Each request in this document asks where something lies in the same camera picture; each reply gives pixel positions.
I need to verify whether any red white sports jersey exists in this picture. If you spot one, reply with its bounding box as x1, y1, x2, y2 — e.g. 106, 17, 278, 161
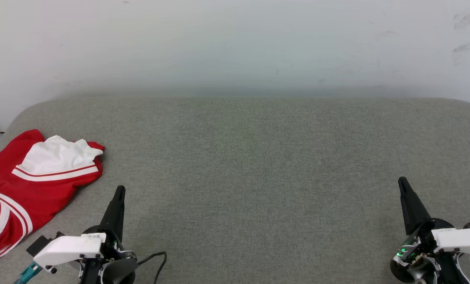
0, 129, 105, 261

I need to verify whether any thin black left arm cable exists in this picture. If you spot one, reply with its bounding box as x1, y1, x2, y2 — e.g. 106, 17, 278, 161
138, 251, 168, 284

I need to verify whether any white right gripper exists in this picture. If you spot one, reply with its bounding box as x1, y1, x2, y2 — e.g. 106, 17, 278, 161
390, 176, 470, 283

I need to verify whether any teal left camera plug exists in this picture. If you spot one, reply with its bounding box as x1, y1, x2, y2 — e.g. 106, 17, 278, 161
14, 262, 43, 284

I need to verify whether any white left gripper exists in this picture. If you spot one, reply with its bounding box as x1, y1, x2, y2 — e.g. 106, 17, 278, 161
33, 186, 135, 273

